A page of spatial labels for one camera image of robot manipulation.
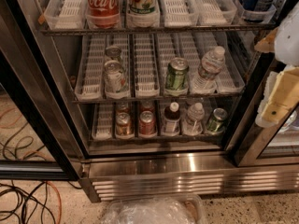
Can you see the green soda can middle shelf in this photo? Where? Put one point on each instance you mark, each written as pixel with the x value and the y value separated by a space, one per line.
pixel 176 74

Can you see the green can bottom shelf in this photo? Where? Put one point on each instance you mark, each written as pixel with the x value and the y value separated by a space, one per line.
pixel 216 120

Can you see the dark juice bottle white cap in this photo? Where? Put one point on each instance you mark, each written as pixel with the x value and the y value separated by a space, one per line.
pixel 171 118

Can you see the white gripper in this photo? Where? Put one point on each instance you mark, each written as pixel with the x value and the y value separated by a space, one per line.
pixel 290 46

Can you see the clear water bottle middle shelf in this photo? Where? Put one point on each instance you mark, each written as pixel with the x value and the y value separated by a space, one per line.
pixel 211 65

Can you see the clear water bottle bottom shelf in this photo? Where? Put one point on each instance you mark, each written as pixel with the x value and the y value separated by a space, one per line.
pixel 194 117

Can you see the silver can behind 7up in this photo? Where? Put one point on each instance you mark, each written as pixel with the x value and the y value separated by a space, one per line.
pixel 113 53

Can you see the red can bottom front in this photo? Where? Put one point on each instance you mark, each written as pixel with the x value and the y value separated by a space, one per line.
pixel 146 123

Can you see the clear tray middle shelf right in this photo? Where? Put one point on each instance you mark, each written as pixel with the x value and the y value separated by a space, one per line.
pixel 229 79

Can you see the stainless steel display fridge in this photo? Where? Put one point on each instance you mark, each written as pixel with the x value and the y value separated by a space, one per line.
pixel 241 157

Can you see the clear tray top shelf left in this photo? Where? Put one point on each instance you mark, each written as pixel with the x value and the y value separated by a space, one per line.
pixel 65 14

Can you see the clear tray middle shelf left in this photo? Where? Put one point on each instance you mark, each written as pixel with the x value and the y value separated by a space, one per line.
pixel 89 80

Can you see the brown can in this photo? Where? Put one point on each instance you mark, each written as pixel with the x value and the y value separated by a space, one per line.
pixel 122 108
pixel 123 124

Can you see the brown can bottom rear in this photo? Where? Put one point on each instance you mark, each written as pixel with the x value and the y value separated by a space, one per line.
pixel 122 108

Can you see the clear tray middle shelf centre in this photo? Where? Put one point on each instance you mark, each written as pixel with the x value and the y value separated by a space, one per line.
pixel 146 74

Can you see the glass fridge door left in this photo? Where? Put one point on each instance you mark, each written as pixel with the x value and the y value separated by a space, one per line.
pixel 31 93

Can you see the red can bottom rear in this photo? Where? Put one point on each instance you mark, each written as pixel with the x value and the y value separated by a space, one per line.
pixel 147 106

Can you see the white 7up can front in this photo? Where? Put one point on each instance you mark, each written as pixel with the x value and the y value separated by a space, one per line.
pixel 114 75

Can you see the brown can bottom front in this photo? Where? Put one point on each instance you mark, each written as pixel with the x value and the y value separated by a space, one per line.
pixel 123 124

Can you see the red Coca-Cola can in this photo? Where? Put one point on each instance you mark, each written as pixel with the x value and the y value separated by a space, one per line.
pixel 104 13

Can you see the clear plastic bin with bag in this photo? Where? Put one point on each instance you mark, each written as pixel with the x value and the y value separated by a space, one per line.
pixel 165 209

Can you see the clear tray top shelf centre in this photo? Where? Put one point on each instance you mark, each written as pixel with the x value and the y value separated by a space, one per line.
pixel 179 13

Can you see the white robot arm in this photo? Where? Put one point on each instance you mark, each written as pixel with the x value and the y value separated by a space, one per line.
pixel 283 41

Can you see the clear tray top shelf right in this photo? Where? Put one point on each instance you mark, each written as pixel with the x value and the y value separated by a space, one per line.
pixel 215 12

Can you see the clear water bottle shelf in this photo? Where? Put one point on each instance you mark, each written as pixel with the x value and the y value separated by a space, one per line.
pixel 211 65
pixel 194 117

